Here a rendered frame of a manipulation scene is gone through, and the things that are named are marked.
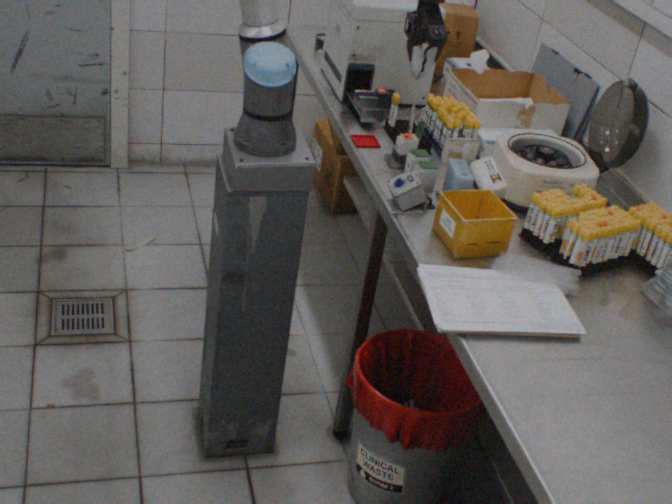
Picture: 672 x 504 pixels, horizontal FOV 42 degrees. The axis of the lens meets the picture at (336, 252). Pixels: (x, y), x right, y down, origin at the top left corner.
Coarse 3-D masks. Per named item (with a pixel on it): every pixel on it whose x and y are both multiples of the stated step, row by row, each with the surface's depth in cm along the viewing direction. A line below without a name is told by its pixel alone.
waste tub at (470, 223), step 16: (448, 192) 200; (464, 192) 201; (480, 192) 203; (448, 208) 196; (464, 208) 204; (480, 208) 205; (496, 208) 201; (448, 224) 196; (464, 224) 190; (480, 224) 191; (496, 224) 192; (512, 224) 194; (448, 240) 197; (464, 240) 192; (480, 240) 193; (496, 240) 195; (464, 256) 195; (480, 256) 196
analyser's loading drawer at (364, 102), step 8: (352, 88) 262; (360, 88) 263; (352, 96) 257; (360, 96) 254; (368, 96) 254; (360, 104) 250; (368, 104) 250; (376, 104) 251; (360, 112) 247; (368, 112) 246; (376, 112) 246; (360, 120) 246; (368, 120) 247; (376, 120) 248
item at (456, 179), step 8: (456, 160) 214; (448, 168) 215; (456, 168) 211; (464, 168) 211; (448, 176) 214; (456, 176) 208; (464, 176) 207; (472, 176) 208; (448, 184) 214; (456, 184) 207; (464, 184) 208; (472, 184) 208
